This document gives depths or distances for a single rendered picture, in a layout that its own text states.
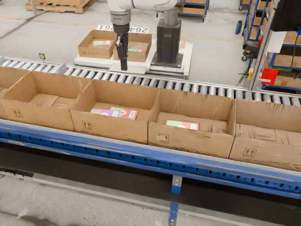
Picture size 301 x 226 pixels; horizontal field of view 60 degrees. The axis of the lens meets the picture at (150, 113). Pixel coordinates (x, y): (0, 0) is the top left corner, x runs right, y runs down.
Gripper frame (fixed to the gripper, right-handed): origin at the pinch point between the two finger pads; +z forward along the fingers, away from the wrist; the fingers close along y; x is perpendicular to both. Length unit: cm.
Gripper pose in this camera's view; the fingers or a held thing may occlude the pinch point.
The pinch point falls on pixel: (123, 63)
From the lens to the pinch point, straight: 130.9
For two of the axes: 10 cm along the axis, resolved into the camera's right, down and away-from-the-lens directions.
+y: -2.3, 6.1, -7.6
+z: 0.0, 7.8, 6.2
